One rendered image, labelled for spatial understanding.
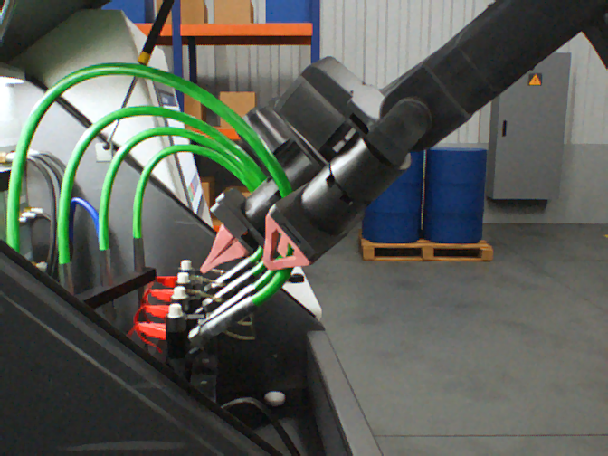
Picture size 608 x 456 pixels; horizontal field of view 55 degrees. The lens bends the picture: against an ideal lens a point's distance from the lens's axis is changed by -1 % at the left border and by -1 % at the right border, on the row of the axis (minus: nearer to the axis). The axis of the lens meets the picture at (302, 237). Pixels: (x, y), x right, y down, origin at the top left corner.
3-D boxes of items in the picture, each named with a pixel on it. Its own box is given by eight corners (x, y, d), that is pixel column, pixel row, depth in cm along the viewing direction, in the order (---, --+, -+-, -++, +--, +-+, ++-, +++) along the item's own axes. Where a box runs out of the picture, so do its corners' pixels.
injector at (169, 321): (207, 458, 82) (202, 317, 77) (172, 460, 81) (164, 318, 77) (208, 446, 85) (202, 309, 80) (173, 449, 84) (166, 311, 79)
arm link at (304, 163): (334, 174, 67) (343, 175, 73) (295, 129, 68) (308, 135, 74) (290, 213, 69) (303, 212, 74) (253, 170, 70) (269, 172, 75)
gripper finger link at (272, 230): (233, 251, 63) (277, 201, 57) (271, 225, 69) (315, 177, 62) (275, 299, 63) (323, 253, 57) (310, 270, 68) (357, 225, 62)
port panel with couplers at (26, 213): (31, 315, 93) (11, 119, 87) (9, 316, 93) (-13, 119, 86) (53, 290, 106) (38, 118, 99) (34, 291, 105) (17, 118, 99)
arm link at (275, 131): (376, 128, 69) (361, 156, 77) (313, 59, 70) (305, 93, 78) (299, 187, 66) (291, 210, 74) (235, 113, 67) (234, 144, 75)
